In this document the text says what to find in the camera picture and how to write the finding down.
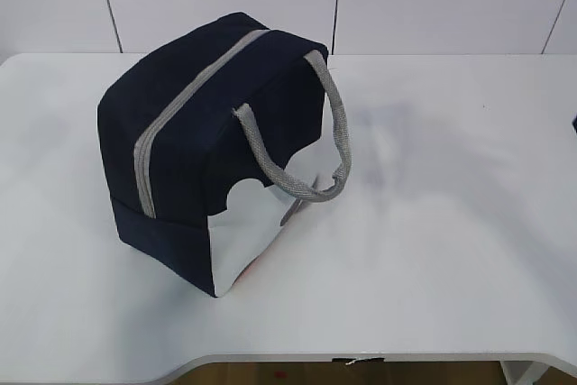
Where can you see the navy blue lunch bag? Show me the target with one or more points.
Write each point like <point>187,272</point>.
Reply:
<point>212,142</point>

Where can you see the white table leg frame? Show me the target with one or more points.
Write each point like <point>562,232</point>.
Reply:
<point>530,368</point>

